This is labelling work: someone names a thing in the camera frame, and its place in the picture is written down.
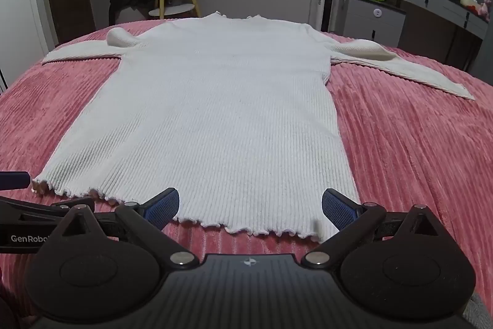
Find pink plush toy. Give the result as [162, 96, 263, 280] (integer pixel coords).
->
[475, 0, 492, 20]

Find grey dressing table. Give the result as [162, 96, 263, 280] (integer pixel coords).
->
[381, 0, 491, 77]

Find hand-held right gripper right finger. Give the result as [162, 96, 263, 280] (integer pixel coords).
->
[300, 187, 451, 269]

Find white ribbed knit sweater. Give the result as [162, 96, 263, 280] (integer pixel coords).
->
[31, 11, 476, 242]

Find pink ribbed blanket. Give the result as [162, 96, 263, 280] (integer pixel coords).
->
[0, 19, 493, 329]

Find grey drawer cabinet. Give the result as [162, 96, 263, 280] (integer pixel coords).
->
[334, 0, 407, 49]

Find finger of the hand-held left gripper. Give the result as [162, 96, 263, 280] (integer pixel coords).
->
[0, 171, 31, 190]
[0, 196, 96, 224]

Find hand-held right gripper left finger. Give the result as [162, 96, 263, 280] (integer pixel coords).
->
[49, 187, 199, 269]

